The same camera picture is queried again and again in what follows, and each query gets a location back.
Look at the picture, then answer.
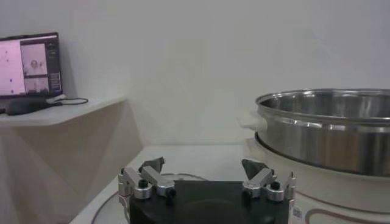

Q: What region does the cream electric cooker base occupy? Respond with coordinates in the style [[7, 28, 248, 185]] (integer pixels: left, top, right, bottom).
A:
[[243, 137, 390, 224]]

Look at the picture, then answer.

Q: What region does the white cable connector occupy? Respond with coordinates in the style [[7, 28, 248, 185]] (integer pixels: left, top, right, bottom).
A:
[[45, 93, 67, 105]]

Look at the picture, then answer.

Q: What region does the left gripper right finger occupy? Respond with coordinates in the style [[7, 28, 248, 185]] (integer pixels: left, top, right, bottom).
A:
[[241, 158, 297, 202]]

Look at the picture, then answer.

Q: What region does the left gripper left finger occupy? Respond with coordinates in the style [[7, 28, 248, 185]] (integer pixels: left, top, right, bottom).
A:
[[118, 156, 177, 200]]

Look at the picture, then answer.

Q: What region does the thin black looped cable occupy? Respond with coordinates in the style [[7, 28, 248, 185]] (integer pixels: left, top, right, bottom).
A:
[[59, 97, 90, 106]]

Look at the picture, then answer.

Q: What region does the stainless steel steamer basket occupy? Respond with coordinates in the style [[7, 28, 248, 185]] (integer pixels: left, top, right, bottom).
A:
[[238, 88, 390, 178]]

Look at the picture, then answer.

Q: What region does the round glass pot lid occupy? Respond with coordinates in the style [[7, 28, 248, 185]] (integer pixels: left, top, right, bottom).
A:
[[90, 172, 211, 224]]

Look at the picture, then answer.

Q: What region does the black oblong device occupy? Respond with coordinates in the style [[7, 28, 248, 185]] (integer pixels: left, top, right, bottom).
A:
[[5, 97, 54, 116]]

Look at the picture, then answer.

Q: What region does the white side desk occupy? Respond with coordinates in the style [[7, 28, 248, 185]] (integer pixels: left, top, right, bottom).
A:
[[0, 96, 144, 224]]

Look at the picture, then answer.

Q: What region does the laptop with pink screen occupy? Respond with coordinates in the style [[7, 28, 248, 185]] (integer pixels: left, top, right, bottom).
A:
[[0, 32, 64, 114]]

